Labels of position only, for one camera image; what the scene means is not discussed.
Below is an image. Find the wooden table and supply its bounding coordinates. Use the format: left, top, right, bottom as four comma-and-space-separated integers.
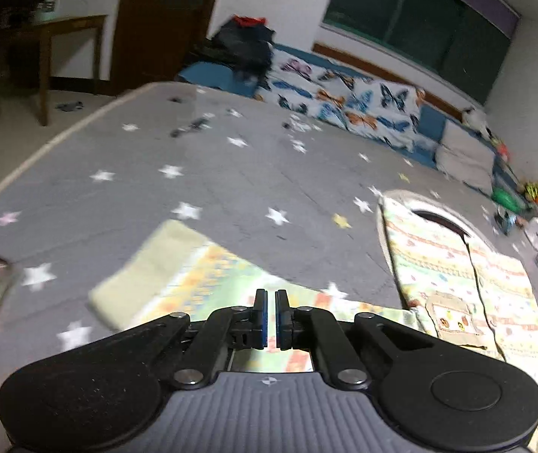
0, 13, 109, 126

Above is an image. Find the blue-grey toy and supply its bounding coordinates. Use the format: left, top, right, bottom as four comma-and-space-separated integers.
494, 210, 521, 237

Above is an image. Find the dark window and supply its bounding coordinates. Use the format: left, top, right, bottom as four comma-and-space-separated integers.
321, 0, 521, 105

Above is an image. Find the blue mattress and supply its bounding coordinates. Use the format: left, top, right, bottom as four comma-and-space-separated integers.
177, 42, 527, 199

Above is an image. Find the round dark white-rimmed mat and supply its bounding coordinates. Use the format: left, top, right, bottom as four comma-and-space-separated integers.
380, 190, 498, 251

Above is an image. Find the brown wooden wall strip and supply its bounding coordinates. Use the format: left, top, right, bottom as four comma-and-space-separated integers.
311, 42, 464, 110

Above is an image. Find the pile of dark clothes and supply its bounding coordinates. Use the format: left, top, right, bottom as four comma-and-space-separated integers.
189, 15, 275, 81

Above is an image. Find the small dark object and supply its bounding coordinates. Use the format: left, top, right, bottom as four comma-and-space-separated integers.
169, 115, 214, 139

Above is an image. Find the brown wooden door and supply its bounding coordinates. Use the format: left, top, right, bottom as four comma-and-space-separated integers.
108, 0, 228, 98

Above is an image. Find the colourful patterned children's garment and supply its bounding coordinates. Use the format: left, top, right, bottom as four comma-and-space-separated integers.
89, 196, 538, 453

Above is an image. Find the grey star-patterned blanket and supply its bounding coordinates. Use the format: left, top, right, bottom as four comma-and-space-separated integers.
0, 82, 538, 453

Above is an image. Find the black and white plush toy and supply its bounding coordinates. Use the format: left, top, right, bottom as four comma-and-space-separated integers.
460, 106, 492, 141

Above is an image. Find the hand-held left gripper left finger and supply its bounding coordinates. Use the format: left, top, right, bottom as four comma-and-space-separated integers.
123, 289, 268, 390

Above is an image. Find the grey pillow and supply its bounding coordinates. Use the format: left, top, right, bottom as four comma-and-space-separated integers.
435, 120, 497, 195

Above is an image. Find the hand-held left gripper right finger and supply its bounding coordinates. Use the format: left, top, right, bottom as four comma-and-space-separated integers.
275, 289, 421, 390

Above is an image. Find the green ball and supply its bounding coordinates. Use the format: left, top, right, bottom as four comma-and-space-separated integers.
492, 187, 525, 214

